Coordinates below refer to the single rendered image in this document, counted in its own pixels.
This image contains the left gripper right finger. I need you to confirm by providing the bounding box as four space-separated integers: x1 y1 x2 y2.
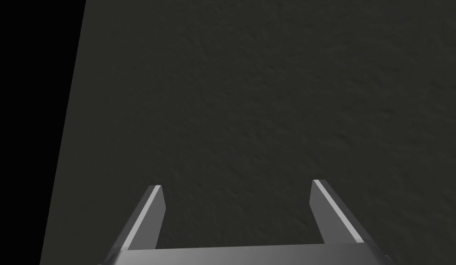
309 179 374 245

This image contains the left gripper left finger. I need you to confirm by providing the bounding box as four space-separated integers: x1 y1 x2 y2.
116 184 166 251

